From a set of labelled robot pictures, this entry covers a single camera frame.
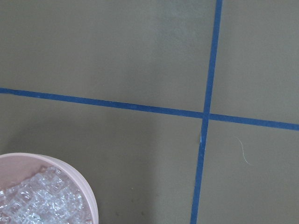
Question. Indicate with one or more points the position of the pink bowl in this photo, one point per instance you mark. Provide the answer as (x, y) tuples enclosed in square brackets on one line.
[(16, 167)]

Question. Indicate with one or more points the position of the clear ice cubes pile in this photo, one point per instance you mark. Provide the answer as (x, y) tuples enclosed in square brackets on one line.
[(48, 197)]

